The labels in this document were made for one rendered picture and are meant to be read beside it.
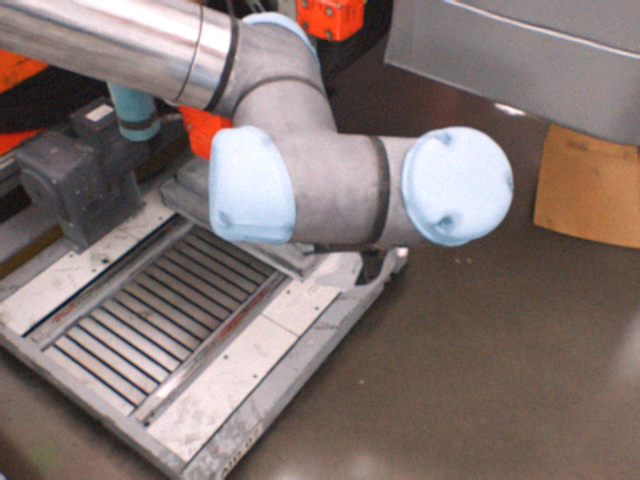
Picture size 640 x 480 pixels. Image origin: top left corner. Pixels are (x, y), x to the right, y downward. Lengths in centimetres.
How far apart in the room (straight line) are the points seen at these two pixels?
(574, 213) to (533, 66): 107
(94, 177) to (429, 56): 87
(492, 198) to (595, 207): 174
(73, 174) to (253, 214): 124
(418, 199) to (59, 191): 131
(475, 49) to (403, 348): 83
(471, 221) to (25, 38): 31
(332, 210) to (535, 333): 141
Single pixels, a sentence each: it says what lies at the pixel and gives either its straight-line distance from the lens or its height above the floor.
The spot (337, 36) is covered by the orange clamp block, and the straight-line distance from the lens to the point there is 114.
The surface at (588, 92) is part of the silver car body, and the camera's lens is 109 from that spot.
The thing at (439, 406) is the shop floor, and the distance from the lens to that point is 162.
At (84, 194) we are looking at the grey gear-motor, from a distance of 167.
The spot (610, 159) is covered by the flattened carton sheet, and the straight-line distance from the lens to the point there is 236.
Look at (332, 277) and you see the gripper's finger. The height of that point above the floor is 86.
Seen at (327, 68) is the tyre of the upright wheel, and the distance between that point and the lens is 131.
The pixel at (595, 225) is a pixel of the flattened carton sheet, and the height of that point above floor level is 1.
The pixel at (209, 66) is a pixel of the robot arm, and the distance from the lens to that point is 49.
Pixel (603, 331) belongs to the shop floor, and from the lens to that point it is 186.
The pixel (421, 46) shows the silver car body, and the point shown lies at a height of 80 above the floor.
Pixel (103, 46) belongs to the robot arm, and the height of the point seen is 116.
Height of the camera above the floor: 139
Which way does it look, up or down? 46 degrees down
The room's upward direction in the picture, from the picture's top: straight up
